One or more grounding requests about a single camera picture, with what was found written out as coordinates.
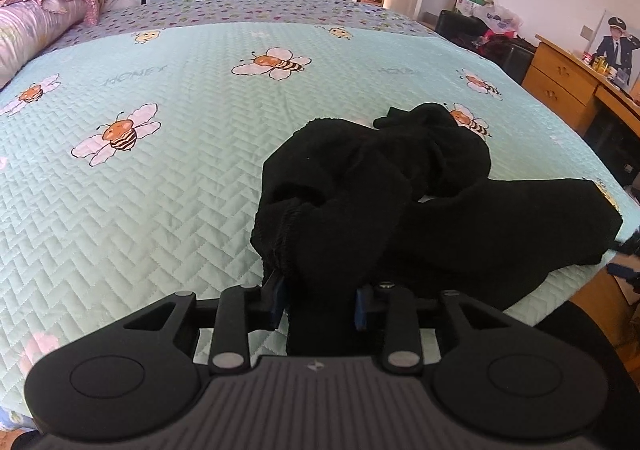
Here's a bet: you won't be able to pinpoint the red cloth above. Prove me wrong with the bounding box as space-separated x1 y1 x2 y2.
477 27 521 56

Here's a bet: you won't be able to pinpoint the floral duvet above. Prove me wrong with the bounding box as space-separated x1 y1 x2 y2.
0 0 83 91

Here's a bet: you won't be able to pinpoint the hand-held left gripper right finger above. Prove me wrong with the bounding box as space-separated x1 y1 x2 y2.
353 281 506 376

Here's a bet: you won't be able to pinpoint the white plastic bag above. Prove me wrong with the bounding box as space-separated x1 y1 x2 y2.
472 0 523 33

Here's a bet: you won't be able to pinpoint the heart-print bed sheet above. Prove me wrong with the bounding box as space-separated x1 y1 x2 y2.
47 0 441 56

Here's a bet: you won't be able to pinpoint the wooden desk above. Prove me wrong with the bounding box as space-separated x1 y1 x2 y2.
520 32 640 191

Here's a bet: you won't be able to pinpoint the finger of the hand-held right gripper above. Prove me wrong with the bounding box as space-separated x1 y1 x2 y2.
606 263 640 292
613 226 640 256

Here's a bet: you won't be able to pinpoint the bee-print quilted bed cover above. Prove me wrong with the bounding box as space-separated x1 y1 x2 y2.
0 20 626 431

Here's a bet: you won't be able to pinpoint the black fleece pants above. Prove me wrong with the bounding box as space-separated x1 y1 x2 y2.
250 102 493 358

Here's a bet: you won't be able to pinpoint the person's black clothing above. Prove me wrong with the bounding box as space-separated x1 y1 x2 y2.
540 302 633 450

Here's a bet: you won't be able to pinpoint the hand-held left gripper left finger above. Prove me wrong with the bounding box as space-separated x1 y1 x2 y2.
122 270 288 377

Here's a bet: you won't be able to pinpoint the portrait poster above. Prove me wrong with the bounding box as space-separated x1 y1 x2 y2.
590 9 640 93

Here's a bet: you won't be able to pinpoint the black shirt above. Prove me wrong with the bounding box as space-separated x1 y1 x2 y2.
390 177 624 318

